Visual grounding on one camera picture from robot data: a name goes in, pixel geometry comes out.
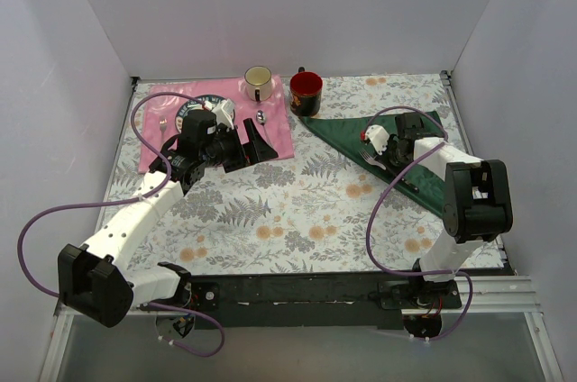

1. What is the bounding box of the black handled fork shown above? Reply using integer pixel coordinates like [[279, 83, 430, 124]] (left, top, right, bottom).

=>
[[359, 149, 419, 194]]

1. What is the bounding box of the dark green cloth napkin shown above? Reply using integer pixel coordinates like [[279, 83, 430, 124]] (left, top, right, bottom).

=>
[[300, 116, 444, 218]]

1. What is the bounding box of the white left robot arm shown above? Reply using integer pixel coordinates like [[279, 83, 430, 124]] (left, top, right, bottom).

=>
[[58, 109, 279, 327]]

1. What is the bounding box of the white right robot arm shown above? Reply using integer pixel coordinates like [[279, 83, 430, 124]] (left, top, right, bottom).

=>
[[365, 112, 513, 308]]

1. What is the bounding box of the pink placemat cloth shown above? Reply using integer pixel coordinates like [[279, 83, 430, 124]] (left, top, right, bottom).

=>
[[137, 75, 297, 175]]

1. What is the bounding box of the silver spoon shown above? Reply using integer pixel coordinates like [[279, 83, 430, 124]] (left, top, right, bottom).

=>
[[256, 110, 271, 145]]

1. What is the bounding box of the white plate green rim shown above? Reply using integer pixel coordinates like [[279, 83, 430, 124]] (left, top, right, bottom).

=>
[[175, 95, 224, 132]]

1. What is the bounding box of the silver fork on placemat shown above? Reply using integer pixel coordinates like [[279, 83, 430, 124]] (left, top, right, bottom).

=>
[[159, 116, 168, 140]]

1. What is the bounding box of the cream enamel mug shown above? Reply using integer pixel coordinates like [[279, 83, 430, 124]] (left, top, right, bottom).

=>
[[243, 66, 273, 103]]

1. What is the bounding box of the dark mug red interior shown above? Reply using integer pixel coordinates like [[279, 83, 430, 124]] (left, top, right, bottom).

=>
[[289, 67, 323, 117]]

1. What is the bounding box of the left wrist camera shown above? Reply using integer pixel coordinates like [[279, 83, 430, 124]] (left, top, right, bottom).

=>
[[204, 99, 234, 129]]

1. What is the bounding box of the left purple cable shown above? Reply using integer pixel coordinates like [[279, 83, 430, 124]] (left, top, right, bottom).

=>
[[16, 91, 225, 359]]

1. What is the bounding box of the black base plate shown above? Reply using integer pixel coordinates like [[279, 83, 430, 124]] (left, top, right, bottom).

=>
[[184, 272, 462, 330]]

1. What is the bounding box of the aluminium frame rail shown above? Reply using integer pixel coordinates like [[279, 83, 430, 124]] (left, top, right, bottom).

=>
[[40, 277, 563, 381]]

